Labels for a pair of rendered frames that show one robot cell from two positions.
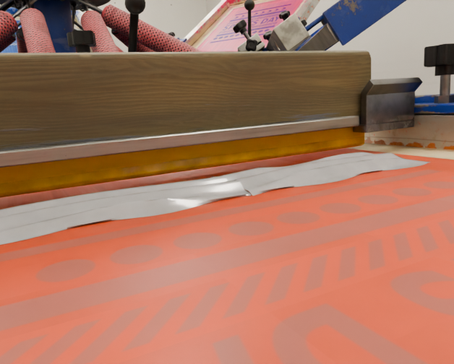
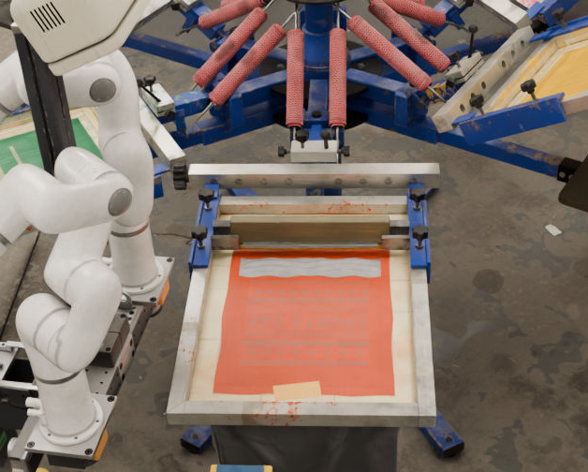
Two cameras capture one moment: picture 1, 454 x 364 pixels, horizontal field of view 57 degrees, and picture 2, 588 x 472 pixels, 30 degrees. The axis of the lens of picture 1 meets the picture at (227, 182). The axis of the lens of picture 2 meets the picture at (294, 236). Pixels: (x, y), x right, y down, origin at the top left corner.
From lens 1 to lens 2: 2.53 m
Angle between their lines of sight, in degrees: 39
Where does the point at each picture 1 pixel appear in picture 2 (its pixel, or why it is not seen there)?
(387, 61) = not seen: outside the picture
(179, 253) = (276, 295)
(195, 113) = (310, 237)
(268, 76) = (339, 228)
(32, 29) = (291, 58)
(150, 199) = (285, 270)
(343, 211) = (315, 294)
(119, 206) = (275, 272)
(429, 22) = not seen: outside the picture
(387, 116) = (393, 245)
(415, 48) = not seen: outside the picture
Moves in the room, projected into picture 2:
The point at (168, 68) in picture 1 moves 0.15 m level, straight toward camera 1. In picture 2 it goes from (302, 226) to (278, 261)
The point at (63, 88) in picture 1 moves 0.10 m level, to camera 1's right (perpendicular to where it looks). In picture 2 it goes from (271, 229) to (305, 241)
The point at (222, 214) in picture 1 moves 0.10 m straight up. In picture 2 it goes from (294, 284) to (292, 253)
